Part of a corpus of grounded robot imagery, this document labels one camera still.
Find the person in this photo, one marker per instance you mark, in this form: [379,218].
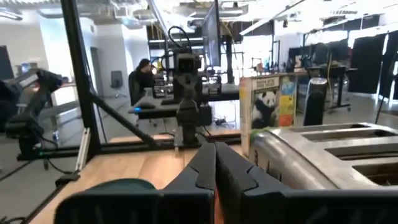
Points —
[143,77]

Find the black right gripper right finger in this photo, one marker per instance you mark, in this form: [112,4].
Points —
[233,177]

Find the silver four-slot toaster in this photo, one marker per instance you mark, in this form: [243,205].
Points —
[311,155]

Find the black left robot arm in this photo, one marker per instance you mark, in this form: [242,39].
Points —
[188,124]

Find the black computer monitor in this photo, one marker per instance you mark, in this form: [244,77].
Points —
[211,37]

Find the black computer mouse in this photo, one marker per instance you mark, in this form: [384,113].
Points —
[146,106]

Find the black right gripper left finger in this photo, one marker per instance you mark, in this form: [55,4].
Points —
[199,174]

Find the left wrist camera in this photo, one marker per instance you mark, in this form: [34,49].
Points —
[186,65]

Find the dark grey desk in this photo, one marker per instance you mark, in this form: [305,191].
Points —
[161,107]

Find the teal round plate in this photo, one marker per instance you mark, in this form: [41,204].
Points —
[124,185]

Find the black tower fan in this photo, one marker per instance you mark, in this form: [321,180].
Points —
[315,105]

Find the black partition panel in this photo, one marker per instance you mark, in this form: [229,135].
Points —
[367,62]

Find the black aluminium rig frame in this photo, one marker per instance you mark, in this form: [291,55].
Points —
[77,77]

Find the panda cereal box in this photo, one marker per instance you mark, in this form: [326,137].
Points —
[267,105]

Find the grey office chair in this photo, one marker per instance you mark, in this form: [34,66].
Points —
[116,79]

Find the white frame bracket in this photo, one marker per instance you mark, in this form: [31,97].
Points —
[83,149]

